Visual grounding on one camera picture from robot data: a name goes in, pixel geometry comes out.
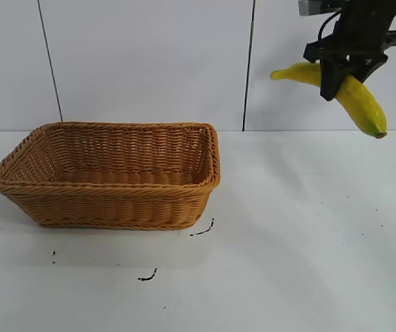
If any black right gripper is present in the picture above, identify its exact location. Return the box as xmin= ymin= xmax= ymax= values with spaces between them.
xmin=303 ymin=0 xmax=396 ymax=102

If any yellow banana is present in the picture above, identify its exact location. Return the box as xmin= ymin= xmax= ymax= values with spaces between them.
xmin=270 ymin=62 xmax=388 ymax=140

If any brown woven wicker basket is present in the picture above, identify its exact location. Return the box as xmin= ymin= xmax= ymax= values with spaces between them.
xmin=0 ymin=120 xmax=222 ymax=231

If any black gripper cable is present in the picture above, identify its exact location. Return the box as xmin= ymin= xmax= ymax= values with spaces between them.
xmin=316 ymin=9 xmax=343 ymax=43

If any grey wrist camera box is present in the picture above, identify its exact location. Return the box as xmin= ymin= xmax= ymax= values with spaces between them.
xmin=298 ymin=0 xmax=325 ymax=17

